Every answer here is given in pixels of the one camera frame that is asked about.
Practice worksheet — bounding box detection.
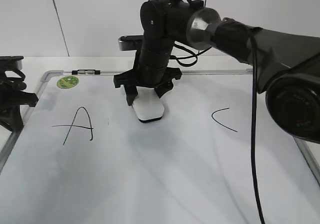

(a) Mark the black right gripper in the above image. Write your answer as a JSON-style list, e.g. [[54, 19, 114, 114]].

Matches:
[[113, 67, 182, 106]]

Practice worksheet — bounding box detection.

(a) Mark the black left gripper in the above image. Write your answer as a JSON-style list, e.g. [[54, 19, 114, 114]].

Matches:
[[0, 70, 39, 132]]

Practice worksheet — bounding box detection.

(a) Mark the white whiteboard eraser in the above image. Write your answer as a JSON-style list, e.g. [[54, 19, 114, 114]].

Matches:
[[132, 87, 165, 123]]

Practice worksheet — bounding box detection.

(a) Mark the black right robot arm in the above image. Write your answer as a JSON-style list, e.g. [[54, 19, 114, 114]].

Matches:
[[113, 0, 320, 143]]

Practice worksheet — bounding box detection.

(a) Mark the black silver board hanger clip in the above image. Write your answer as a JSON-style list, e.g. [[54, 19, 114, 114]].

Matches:
[[71, 69, 101, 76]]

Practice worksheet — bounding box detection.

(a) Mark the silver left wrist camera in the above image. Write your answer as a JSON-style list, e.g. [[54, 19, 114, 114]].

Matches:
[[0, 55, 24, 72]]

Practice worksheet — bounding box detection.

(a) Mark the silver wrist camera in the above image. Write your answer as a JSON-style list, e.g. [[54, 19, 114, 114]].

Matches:
[[118, 35, 144, 51], [0, 55, 24, 72]]

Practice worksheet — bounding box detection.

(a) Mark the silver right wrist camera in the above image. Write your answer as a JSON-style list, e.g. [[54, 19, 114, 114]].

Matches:
[[118, 35, 144, 51]]

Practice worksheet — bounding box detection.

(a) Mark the white board with aluminium frame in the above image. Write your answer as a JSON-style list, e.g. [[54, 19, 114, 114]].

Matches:
[[0, 68, 320, 224]]

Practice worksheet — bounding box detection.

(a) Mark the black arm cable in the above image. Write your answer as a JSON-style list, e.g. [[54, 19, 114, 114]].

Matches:
[[159, 0, 266, 224]]

